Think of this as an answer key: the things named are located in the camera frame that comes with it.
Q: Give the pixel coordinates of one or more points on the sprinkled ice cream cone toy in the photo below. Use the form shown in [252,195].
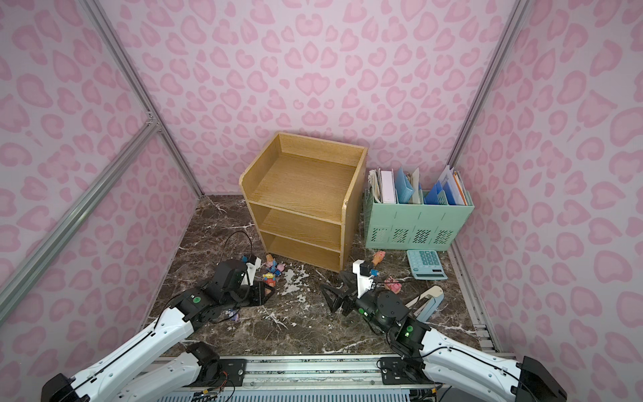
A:
[270,279]

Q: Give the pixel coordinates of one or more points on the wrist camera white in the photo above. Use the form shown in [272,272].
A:
[253,264]
[363,271]

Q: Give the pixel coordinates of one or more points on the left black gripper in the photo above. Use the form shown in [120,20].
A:
[258,292]

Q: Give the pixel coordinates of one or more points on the mint green calculator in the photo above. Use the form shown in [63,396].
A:
[425,265]

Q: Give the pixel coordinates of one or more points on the wooden three-tier shelf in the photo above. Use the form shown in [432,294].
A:
[304,196]

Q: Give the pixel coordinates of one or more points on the pink ice cream cone toy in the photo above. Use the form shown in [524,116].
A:
[378,257]

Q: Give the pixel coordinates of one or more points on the white blue stapler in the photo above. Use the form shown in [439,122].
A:
[426,304]

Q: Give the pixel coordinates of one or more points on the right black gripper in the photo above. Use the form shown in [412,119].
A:
[347,301]

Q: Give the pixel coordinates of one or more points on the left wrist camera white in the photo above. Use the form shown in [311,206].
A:
[253,264]

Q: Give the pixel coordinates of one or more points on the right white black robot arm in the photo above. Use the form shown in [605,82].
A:
[430,355]

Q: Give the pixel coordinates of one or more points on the mint green file organizer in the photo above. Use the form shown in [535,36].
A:
[403,227]

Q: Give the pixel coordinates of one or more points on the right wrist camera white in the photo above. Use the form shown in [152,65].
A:
[363,271]

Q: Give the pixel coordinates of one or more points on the pink round toy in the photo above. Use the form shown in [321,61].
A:
[393,285]

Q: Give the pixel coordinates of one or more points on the blue pink pig figure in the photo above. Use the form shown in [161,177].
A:
[273,267]

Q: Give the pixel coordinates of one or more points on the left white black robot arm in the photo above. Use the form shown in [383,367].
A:
[123,376]

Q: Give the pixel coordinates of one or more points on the papers and folders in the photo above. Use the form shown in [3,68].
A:
[388,186]

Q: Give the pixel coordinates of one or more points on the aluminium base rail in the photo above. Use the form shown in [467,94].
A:
[313,378]

